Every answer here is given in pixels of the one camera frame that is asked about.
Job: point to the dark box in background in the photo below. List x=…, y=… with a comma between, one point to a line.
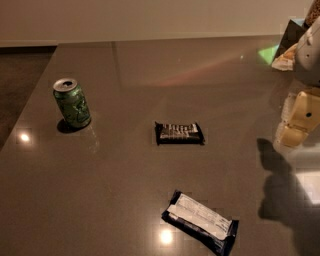
x=293, y=32

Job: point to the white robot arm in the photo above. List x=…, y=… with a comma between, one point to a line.
x=307, y=63

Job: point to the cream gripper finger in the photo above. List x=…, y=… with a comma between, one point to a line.
x=305, y=115
x=284, y=134

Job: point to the jar with brown contents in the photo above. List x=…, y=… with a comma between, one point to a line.
x=313, y=13

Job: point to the blue blueberry rxbar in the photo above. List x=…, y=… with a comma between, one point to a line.
x=210, y=228

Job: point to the green soda can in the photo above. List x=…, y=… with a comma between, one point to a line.
x=72, y=103

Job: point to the black chocolate rxbar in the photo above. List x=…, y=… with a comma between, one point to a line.
x=169, y=133

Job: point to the snack bag on shelf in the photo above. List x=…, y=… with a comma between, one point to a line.
x=286, y=61

